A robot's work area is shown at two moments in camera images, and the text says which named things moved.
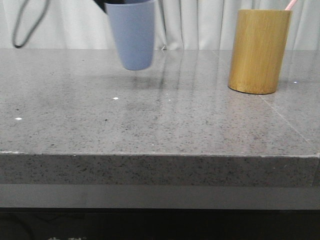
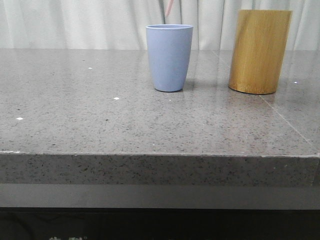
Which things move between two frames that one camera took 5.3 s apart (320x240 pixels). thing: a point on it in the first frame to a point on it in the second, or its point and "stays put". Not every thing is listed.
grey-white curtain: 178,24 stays put
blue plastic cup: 132,24 to 170,46
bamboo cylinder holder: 260,38 stays put
